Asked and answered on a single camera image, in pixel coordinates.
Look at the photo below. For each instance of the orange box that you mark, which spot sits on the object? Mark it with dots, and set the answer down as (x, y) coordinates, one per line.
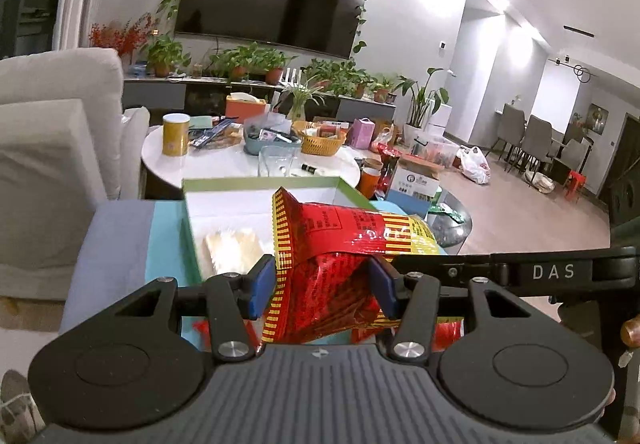
(245, 110)

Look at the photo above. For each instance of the grey-blue blanket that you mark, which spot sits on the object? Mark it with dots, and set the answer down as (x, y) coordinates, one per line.
(112, 249)

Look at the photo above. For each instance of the grey dining chair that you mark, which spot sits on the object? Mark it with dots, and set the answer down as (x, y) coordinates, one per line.
(572, 156)
(507, 129)
(535, 141)

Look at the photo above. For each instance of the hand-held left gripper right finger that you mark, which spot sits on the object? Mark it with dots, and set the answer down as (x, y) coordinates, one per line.
(380, 285)

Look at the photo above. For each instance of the person's right hand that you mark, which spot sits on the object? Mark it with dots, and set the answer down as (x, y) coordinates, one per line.
(631, 333)

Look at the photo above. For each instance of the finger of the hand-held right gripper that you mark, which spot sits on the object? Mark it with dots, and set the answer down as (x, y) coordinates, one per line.
(452, 270)

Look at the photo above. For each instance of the clear plastic storage bin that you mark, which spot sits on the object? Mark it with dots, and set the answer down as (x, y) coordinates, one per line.
(437, 151)

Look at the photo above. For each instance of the spider plant in glass vase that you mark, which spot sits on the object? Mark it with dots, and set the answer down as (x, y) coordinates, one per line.
(300, 96)

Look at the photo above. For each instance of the white round table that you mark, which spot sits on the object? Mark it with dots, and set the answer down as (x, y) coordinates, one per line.
(220, 169)

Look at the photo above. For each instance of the green cardboard box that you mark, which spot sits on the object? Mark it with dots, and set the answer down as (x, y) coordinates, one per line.
(225, 209)

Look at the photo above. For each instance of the yellow wicker basket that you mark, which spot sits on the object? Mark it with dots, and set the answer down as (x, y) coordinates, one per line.
(320, 141)

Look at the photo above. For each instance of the red plastic stool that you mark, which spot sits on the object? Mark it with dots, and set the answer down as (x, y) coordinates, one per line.
(576, 183)

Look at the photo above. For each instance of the dark glass round table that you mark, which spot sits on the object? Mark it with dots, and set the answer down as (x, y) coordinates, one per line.
(452, 234)

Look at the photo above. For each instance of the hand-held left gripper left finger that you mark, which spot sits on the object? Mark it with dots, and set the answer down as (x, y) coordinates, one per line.
(264, 289)

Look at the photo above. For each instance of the yellow tin can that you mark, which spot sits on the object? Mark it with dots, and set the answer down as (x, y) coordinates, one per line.
(175, 134)

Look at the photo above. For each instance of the orange cup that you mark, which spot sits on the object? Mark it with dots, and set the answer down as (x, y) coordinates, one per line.
(370, 184)

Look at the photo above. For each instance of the white sofa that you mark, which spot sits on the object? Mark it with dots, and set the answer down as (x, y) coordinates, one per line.
(60, 74)

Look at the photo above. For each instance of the clear glass container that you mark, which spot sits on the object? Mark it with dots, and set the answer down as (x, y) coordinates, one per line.
(277, 164)

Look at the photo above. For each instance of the red yellow-striped snack bag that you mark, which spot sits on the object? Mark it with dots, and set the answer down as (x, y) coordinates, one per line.
(330, 234)

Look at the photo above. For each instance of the white blue cardboard box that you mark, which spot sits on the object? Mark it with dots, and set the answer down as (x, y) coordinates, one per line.
(412, 184)

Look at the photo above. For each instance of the light grey sofa cushion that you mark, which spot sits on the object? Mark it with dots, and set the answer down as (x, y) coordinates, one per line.
(45, 174)

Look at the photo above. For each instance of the green potted plant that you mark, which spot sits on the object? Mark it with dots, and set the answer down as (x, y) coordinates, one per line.
(325, 74)
(162, 55)
(274, 64)
(360, 84)
(384, 89)
(232, 60)

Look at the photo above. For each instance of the large-leaf potted plant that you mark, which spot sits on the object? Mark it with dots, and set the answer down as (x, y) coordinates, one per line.
(420, 99)

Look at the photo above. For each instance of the red flower bouquet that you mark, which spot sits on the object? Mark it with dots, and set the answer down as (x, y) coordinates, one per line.
(117, 36)

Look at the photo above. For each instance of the blue plastic tray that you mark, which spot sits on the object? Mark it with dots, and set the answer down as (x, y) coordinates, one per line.
(260, 144)

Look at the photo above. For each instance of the white plastic bag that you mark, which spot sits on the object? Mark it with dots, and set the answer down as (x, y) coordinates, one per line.
(475, 166)

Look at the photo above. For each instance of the pale yellow snack packet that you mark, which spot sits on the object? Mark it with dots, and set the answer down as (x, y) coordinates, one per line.
(232, 249)

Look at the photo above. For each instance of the teal cloth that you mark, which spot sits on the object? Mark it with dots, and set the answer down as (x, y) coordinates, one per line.
(167, 244)

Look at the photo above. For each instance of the framed wall picture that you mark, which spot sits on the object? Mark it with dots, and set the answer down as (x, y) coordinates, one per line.
(598, 118)

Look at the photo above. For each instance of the pink box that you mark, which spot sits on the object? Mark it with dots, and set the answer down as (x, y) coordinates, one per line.
(361, 134)

